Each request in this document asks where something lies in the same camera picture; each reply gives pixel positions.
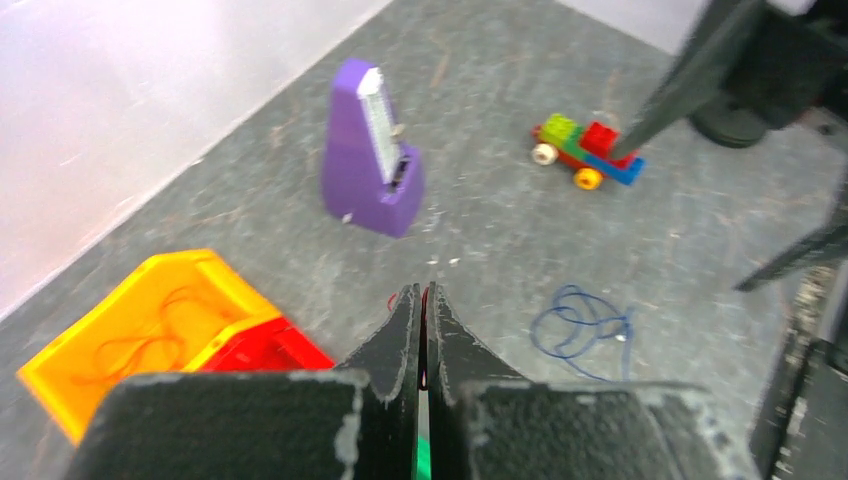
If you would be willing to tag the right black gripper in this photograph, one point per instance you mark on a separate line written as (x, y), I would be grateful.
(779, 66)

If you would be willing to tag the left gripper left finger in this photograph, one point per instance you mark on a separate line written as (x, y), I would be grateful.
(388, 417)

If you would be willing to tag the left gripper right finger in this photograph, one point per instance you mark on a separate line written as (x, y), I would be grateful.
(454, 357)

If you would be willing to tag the green plastic bin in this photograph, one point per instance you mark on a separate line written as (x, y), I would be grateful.
(423, 466)

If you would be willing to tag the red plastic bin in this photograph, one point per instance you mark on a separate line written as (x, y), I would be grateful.
(273, 345)

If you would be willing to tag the toy brick stack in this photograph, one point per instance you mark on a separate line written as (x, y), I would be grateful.
(585, 149)

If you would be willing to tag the purple metronome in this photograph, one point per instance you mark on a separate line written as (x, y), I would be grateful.
(370, 177)

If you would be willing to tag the orange plastic bin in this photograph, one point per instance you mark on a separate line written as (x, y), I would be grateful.
(167, 315)

